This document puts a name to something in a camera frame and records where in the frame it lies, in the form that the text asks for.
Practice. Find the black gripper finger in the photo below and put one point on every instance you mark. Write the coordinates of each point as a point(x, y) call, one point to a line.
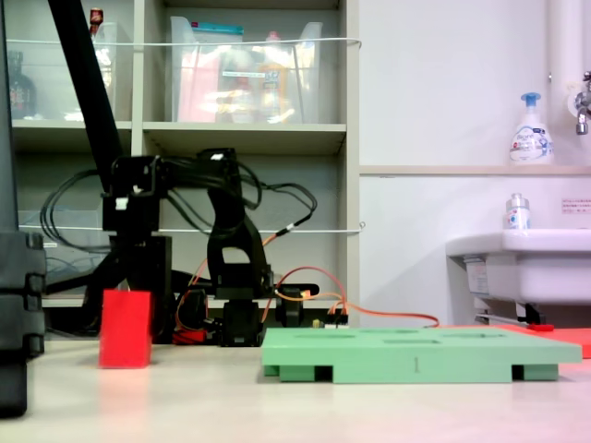
point(161, 258)
point(106, 263)

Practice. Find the white pump soap bottle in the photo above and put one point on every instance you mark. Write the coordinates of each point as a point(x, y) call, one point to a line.
point(531, 138)

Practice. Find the motor driver circuit board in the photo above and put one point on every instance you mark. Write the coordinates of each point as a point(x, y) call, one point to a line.
point(332, 325)

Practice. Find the black tripod leg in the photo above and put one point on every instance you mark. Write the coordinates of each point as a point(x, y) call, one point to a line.
point(88, 92)
point(5, 138)

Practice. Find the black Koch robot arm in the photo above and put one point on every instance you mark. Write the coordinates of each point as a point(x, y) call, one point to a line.
point(233, 258)

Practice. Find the white sink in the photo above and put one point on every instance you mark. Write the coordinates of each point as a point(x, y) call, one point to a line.
point(545, 272)

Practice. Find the narrow clear storage bin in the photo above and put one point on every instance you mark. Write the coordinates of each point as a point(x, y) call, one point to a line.
point(113, 69)

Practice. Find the dark glass bottle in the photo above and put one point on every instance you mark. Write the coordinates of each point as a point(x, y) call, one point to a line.
point(22, 92)

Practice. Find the small red clip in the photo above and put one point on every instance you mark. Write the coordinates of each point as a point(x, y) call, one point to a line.
point(541, 328)

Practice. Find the green shape sorting board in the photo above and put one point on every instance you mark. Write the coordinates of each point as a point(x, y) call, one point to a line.
point(415, 360)

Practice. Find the large clear storage bin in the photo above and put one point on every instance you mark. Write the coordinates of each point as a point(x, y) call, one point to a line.
point(208, 106)

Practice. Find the red square block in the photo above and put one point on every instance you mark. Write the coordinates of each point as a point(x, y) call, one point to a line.
point(125, 330)

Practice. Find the sink label sticker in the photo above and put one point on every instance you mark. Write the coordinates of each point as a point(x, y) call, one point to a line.
point(478, 277)

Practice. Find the red printed base mount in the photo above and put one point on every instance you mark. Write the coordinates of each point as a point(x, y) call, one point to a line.
point(189, 336)

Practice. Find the wall notice sticker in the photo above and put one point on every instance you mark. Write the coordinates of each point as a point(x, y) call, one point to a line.
point(577, 206)

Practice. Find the bottle with pink cap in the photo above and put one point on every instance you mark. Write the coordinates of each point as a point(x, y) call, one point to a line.
point(273, 83)

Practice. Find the beige shelf unit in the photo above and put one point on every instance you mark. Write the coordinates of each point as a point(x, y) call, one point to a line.
point(244, 131)

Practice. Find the pink packet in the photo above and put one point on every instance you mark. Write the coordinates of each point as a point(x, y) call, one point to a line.
point(196, 92)

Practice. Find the metal faucet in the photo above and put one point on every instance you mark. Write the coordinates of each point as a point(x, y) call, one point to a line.
point(582, 111)

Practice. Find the black table clamp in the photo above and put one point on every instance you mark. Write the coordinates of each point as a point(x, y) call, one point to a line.
point(291, 314)

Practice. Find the small clear sanitizer bottle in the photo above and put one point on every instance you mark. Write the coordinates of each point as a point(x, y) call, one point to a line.
point(517, 214)

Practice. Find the blue topped zip bag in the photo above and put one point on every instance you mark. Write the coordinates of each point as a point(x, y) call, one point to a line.
point(221, 28)

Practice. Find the notched black stack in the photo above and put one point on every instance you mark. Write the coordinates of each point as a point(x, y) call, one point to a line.
point(18, 277)

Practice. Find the brown bottle red cap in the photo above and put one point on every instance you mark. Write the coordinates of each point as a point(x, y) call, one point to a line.
point(95, 18)

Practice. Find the small orange slab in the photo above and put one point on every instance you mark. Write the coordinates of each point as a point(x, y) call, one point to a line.
point(572, 343)

